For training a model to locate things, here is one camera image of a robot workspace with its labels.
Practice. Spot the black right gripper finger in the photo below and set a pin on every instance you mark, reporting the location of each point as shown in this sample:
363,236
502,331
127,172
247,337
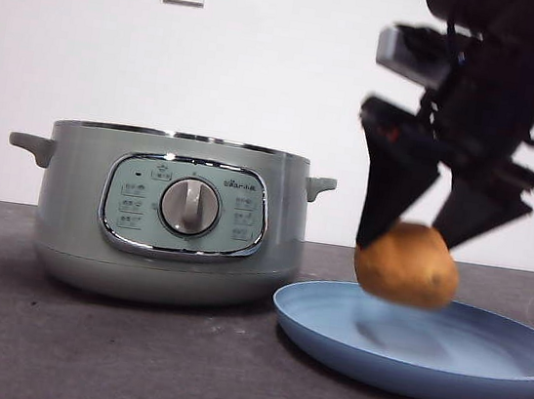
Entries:
388,191
477,212

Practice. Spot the brown potato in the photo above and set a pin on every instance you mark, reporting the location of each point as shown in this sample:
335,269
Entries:
408,267

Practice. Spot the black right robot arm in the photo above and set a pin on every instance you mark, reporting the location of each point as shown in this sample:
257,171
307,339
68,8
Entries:
501,68

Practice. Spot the blue round plate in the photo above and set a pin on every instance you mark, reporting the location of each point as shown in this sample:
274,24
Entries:
402,370

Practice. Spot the pale green electric steamer pot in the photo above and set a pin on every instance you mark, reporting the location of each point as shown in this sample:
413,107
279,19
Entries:
73,213

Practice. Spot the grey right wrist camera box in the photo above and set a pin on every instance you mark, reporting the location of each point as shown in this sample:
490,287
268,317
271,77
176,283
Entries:
409,53

